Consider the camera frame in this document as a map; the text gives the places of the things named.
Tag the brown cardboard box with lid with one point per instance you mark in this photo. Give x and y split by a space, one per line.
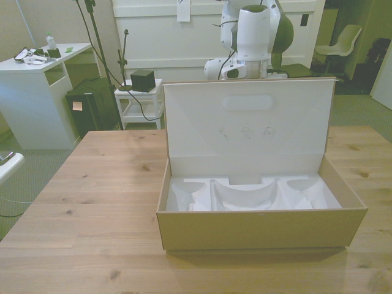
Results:
245 153

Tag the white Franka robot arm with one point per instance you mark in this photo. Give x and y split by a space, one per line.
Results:
251 36

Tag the white moulded box insert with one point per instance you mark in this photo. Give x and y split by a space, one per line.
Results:
245 196

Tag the black holder box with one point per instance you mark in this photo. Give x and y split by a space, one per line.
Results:
54 53

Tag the small white side table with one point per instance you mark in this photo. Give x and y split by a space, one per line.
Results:
139 104

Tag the black cube device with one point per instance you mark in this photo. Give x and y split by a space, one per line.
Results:
141 80

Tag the black microphone stand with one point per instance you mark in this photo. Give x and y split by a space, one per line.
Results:
124 64

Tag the white cabinet doors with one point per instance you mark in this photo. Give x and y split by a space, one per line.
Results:
214 33

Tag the white paper sheet on cabinet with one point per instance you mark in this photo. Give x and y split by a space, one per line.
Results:
182 9

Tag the tall black tripod stand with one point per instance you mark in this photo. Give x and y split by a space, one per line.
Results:
98 39

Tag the green sticky note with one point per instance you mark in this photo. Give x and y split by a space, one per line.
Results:
69 49

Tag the white desk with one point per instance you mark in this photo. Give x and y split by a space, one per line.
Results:
33 92

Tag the white plastic chair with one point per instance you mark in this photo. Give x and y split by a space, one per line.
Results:
340 44

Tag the clear bottle with green cap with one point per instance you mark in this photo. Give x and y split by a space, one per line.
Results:
51 39

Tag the white remote controller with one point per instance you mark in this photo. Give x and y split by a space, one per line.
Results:
33 61

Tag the white seat edge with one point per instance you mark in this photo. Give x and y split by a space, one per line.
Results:
9 165

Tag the dark bag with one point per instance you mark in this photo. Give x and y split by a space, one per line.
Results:
378 50

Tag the black wall switch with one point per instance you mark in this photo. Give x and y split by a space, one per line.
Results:
304 21

